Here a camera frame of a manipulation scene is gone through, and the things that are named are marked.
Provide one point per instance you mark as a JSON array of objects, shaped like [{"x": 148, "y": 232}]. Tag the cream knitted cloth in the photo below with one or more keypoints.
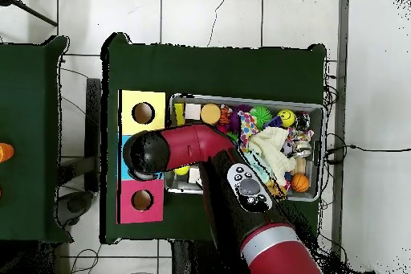
[{"x": 273, "y": 142}]

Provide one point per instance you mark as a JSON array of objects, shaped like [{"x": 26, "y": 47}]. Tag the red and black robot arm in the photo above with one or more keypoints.
[{"x": 192, "y": 145}]

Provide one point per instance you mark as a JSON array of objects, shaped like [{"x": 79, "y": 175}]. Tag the wooden box with three holes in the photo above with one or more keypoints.
[{"x": 157, "y": 102}]

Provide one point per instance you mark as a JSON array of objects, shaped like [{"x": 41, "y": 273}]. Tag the clear mesh bin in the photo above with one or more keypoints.
[{"x": 305, "y": 195}]

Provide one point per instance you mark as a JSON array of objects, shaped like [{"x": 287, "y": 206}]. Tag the purple spiky ball with eyes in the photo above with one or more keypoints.
[{"x": 235, "y": 121}]

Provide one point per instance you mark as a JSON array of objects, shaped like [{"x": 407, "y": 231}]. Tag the plain yellow ball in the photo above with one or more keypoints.
[{"x": 182, "y": 170}]

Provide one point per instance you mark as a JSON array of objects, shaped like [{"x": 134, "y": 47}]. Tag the green spiky ball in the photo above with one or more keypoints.
[{"x": 261, "y": 114}]

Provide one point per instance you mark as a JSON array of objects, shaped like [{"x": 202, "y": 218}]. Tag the yellow smiley ball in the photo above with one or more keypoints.
[{"x": 287, "y": 118}]

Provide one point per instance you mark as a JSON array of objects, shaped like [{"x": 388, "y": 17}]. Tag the small orange basketball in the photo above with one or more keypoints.
[{"x": 300, "y": 183}]

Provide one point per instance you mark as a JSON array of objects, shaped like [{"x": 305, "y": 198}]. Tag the green cloth side table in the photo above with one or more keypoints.
[{"x": 32, "y": 107}]

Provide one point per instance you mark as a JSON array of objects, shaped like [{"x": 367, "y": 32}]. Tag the small orange object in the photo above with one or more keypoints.
[{"x": 5, "y": 153}]

